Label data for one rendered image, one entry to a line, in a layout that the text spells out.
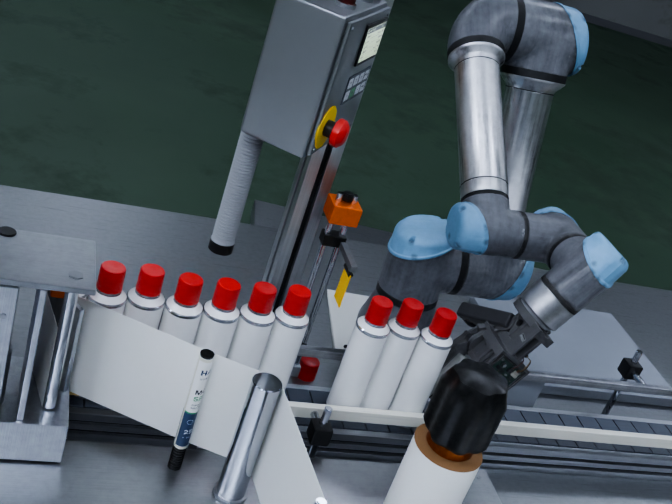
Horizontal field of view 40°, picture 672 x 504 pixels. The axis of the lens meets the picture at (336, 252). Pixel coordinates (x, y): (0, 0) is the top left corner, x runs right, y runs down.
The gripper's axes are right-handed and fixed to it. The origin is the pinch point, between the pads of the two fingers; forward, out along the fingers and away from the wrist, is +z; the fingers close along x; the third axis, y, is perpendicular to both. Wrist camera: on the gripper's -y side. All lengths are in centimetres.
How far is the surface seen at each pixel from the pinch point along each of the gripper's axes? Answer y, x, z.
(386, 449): 6.0, -2.2, 10.4
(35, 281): 15, -65, 13
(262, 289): 1.4, -35.7, 3.1
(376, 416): 5.0, -7.8, 7.2
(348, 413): 5.0, -11.8, 9.4
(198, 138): -296, 60, 74
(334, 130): 1.2, -45.6, -19.8
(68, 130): -279, 9, 103
